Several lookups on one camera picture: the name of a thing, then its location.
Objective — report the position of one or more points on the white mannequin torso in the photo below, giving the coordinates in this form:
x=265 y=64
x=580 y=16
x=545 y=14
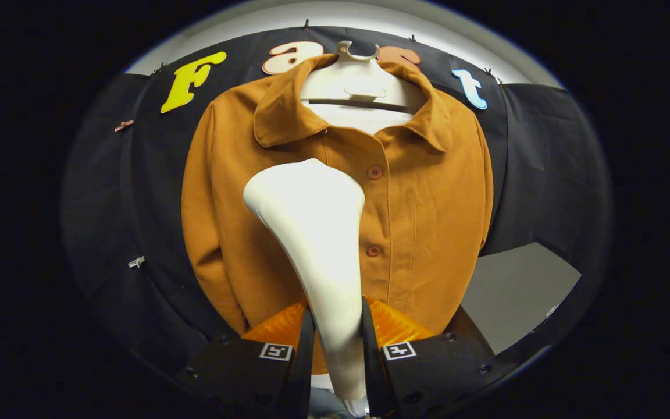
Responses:
x=364 y=75

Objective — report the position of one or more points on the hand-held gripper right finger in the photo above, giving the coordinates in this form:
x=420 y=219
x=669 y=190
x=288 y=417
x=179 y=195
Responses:
x=373 y=372

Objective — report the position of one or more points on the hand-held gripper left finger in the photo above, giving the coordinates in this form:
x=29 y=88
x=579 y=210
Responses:
x=300 y=372

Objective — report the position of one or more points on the white garment steamer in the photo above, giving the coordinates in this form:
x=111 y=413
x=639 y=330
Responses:
x=317 y=233

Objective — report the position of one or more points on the silver clip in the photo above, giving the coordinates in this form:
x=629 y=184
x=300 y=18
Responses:
x=136 y=262

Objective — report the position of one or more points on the black backdrop cloth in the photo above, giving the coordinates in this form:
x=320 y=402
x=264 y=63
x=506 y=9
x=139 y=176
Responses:
x=544 y=174

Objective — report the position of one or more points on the grey table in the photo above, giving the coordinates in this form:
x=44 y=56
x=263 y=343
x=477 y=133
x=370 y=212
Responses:
x=515 y=291

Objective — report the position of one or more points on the orange button-up shirt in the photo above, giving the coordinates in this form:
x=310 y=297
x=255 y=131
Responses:
x=428 y=203

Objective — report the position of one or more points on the reddish clip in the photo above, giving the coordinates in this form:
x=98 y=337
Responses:
x=124 y=125

